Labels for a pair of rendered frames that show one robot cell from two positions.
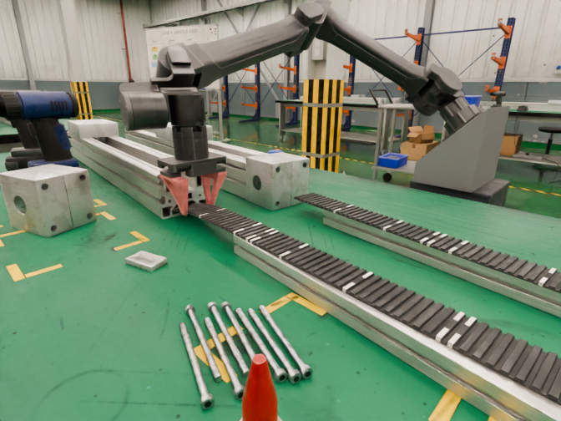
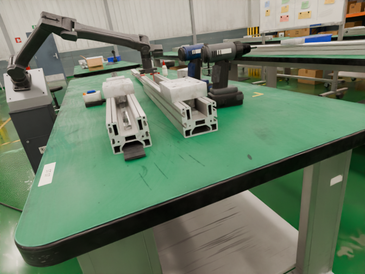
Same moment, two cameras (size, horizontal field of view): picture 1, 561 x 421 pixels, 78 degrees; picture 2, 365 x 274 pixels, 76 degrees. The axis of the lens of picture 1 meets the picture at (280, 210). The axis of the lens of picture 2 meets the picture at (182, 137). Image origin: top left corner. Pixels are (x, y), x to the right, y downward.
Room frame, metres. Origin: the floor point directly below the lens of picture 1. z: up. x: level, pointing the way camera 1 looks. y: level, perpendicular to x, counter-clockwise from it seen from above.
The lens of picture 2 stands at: (1.81, 0.92, 1.03)
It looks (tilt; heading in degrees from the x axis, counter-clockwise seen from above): 22 degrees down; 206
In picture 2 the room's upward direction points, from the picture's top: 8 degrees counter-clockwise
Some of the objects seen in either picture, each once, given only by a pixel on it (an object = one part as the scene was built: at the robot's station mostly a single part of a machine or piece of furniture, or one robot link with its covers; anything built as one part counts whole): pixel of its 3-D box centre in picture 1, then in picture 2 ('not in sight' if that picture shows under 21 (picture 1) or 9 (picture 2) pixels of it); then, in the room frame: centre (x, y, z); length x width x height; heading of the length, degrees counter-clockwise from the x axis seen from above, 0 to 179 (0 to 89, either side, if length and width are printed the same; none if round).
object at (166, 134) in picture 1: (183, 136); (118, 91); (1.06, 0.29, 0.87); 0.16 x 0.11 x 0.07; 40
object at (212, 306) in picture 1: (226, 335); not in sight; (0.28, 0.05, 0.78); 0.11 x 0.01 x 0.01; 27
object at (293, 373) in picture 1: (270, 340); not in sight; (0.27, 0.01, 0.78); 0.11 x 0.01 x 0.01; 26
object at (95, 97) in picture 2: not in sight; (94, 98); (0.93, 0.02, 0.81); 0.10 x 0.08 x 0.06; 130
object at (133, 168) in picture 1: (119, 159); (166, 94); (0.94, 0.44, 0.82); 0.80 x 0.10 x 0.09; 40
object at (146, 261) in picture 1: (146, 261); not in sight; (0.43, 0.19, 0.78); 0.05 x 0.03 x 0.01; 63
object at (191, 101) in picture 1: (184, 109); (146, 54); (0.59, 0.16, 0.98); 0.07 x 0.06 x 0.07; 123
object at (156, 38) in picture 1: (185, 88); not in sight; (6.45, 1.69, 0.97); 1.51 x 0.50 x 1.95; 66
